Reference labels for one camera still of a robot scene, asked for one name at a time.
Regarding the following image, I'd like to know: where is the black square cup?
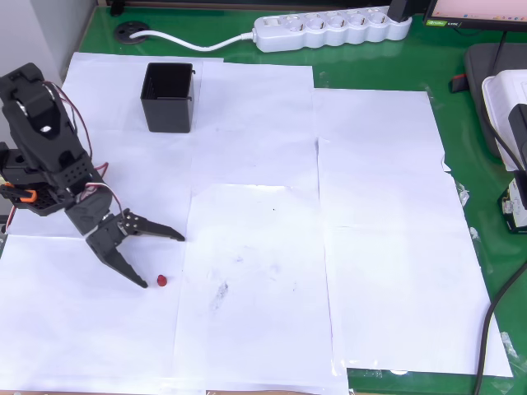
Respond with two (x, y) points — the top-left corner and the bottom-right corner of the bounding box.
(139, 62), (197, 134)

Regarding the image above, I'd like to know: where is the orange black table clamp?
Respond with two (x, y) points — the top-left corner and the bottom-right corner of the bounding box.
(0, 183), (39, 204)

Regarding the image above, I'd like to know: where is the white power strip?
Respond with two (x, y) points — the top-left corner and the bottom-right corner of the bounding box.
(251, 6), (413, 53)

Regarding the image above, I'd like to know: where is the black power plug adapter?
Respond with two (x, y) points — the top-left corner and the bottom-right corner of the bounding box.
(388, 0), (413, 22)

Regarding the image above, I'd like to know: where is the red black small gadget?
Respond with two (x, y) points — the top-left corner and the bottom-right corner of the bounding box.
(450, 72), (471, 94)

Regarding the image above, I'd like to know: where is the grey fabric pad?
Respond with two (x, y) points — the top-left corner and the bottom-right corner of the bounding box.
(464, 42), (527, 160)

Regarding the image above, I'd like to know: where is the small green white carton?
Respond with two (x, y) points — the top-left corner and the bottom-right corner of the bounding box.
(497, 170), (527, 236)

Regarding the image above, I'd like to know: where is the white foam food container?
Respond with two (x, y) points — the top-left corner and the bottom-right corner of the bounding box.
(481, 69), (527, 172)

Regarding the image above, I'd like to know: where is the black device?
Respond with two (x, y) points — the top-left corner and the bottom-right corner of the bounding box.
(507, 104), (527, 170)

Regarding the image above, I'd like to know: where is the black computer monitor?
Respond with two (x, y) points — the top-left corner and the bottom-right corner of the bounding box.
(423, 0), (527, 32)

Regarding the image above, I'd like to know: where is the red white servo wire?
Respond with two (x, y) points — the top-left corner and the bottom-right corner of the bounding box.
(42, 81), (124, 220)

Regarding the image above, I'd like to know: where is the black desk cable grommet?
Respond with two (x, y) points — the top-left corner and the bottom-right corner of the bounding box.
(114, 21), (151, 45)

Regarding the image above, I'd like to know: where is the white power strip cable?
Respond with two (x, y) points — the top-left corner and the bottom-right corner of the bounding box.
(129, 30), (257, 53)

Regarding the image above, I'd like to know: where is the thick black cable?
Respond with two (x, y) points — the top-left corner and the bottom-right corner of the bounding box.
(472, 258), (527, 395)

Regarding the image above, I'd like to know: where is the thin black cable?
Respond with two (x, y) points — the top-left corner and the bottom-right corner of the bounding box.
(491, 30), (509, 76)

